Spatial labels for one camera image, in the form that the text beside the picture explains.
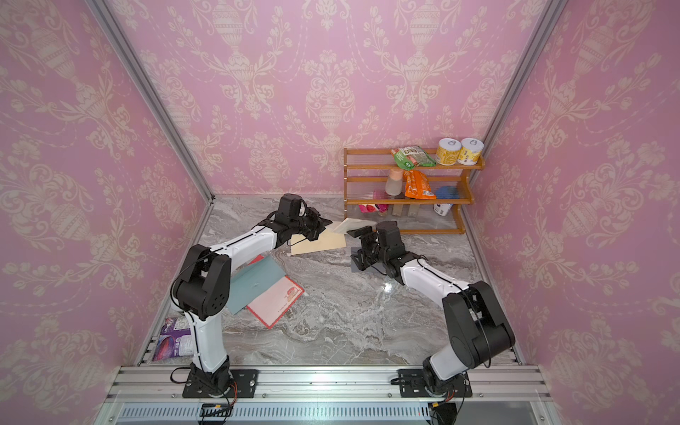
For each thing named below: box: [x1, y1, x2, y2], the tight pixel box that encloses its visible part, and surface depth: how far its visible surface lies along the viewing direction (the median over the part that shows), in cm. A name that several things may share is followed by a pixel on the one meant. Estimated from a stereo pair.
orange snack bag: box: [402, 169, 437, 200], surface depth 101 cm
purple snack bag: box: [152, 313, 194, 363], surface depth 81 cm
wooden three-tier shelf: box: [342, 147, 486, 235], surface depth 108 cm
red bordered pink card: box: [245, 255, 305, 330], surface depth 93 cm
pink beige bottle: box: [385, 168, 403, 197], surface depth 98 cm
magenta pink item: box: [358, 189, 390, 214], surface depth 108 cm
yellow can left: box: [434, 137, 463, 167], surface depth 91 cm
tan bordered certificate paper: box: [332, 217, 378, 234], surface depth 84 cm
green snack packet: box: [391, 145, 437, 170], surface depth 91 cm
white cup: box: [432, 203, 454, 217], surface depth 111 cm
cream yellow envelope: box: [290, 229, 347, 255], surface depth 105 cm
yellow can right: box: [456, 137, 486, 167], surface depth 91 cm
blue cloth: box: [436, 185, 460, 200], surface depth 110 cm
